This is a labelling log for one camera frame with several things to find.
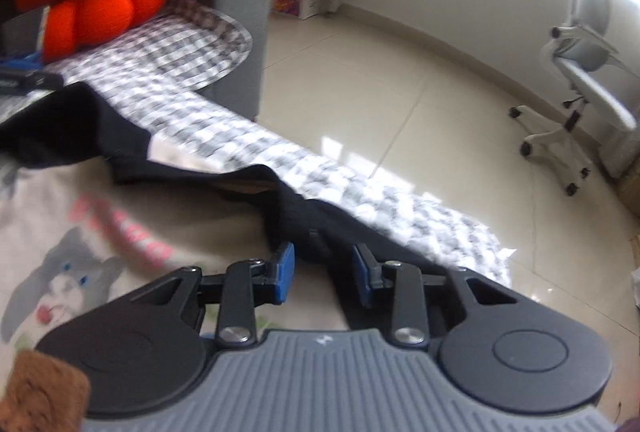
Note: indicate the blue stool phone stand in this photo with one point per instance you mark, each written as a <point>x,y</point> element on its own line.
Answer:
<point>22,62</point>

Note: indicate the cream black raglan sweatshirt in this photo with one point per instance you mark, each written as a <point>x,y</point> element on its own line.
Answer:
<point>92,207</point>

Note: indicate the white grey office chair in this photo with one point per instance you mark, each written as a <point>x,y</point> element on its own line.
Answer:
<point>577,48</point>

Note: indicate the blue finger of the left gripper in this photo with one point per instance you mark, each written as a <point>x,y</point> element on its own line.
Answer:
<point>23,82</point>

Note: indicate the brown furry patch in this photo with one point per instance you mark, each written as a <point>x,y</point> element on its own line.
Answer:
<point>44,394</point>

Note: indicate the grey checked quilted bedcover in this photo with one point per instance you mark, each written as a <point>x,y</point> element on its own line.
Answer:
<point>117,97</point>

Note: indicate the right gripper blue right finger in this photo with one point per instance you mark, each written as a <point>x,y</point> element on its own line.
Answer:
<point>364,266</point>

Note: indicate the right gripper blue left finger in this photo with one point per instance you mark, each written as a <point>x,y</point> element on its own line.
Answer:
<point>282,273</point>

